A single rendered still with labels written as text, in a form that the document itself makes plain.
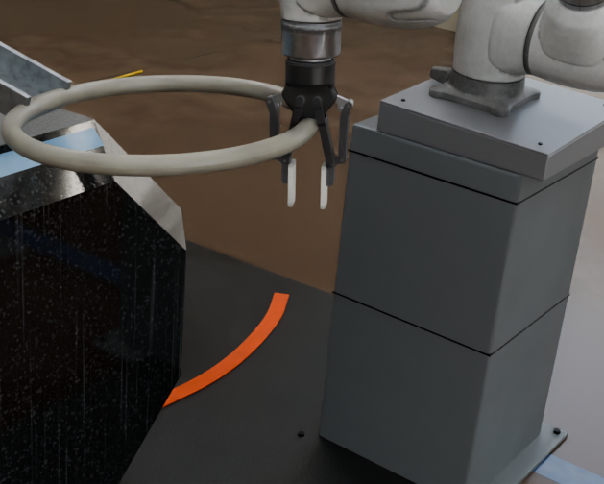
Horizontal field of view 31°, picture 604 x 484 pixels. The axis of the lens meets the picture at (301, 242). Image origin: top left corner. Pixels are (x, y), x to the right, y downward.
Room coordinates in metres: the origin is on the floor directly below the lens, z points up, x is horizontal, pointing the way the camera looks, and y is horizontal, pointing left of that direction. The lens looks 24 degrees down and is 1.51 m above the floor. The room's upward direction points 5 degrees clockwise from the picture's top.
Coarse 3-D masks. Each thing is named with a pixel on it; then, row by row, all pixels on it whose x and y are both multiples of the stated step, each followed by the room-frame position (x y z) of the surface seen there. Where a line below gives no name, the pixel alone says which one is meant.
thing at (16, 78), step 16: (0, 48) 1.80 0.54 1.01; (0, 64) 1.81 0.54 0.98; (16, 64) 1.79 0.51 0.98; (32, 64) 1.78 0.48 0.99; (0, 80) 1.68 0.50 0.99; (16, 80) 1.79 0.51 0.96; (32, 80) 1.78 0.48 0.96; (48, 80) 1.77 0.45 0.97; (64, 80) 1.76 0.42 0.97; (0, 96) 1.67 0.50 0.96; (16, 96) 1.66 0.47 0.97; (32, 96) 1.75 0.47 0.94; (0, 112) 1.67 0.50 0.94; (48, 112) 1.72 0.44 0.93
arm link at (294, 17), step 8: (280, 0) 1.59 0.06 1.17; (288, 0) 1.57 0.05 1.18; (296, 0) 1.56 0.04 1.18; (304, 0) 1.56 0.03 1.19; (312, 0) 1.55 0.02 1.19; (320, 0) 1.54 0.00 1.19; (328, 0) 1.53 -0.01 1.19; (280, 8) 1.60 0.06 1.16; (288, 8) 1.58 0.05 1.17; (296, 8) 1.57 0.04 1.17; (304, 8) 1.56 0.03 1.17; (312, 8) 1.55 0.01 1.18; (320, 8) 1.55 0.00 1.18; (328, 8) 1.54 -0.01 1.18; (336, 8) 1.53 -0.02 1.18; (288, 16) 1.58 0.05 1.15; (296, 16) 1.57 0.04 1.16; (304, 16) 1.57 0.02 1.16; (312, 16) 1.57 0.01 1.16; (320, 16) 1.57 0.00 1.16; (328, 16) 1.56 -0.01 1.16; (336, 16) 1.56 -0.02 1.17; (344, 16) 1.55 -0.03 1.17
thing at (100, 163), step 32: (64, 96) 1.75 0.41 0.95; (96, 96) 1.80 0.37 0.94; (256, 96) 1.80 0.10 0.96; (64, 160) 1.41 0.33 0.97; (96, 160) 1.39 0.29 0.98; (128, 160) 1.39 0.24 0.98; (160, 160) 1.39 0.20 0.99; (192, 160) 1.40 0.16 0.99; (224, 160) 1.42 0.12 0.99; (256, 160) 1.45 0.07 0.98
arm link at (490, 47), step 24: (480, 0) 2.19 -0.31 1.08; (504, 0) 2.17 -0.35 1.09; (528, 0) 2.17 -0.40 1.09; (480, 24) 2.18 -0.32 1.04; (504, 24) 2.16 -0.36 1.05; (528, 24) 2.14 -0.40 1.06; (456, 48) 2.23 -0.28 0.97; (480, 48) 2.18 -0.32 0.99; (504, 48) 2.15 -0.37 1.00; (480, 72) 2.18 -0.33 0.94; (504, 72) 2.18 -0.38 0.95
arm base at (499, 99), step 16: (448, 80) 2.27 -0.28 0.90; (464, 80) 2.20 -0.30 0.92; (432, 96) 2.23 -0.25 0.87; (448, 96) 2.21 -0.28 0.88; (464, 96) 2.20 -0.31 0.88; (480, 96) 2.18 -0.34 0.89; (496, 96) 2.18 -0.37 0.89; (512, 96) 2.20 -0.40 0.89; (528, 96) 2.24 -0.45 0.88; (496, 112) 2.14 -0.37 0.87
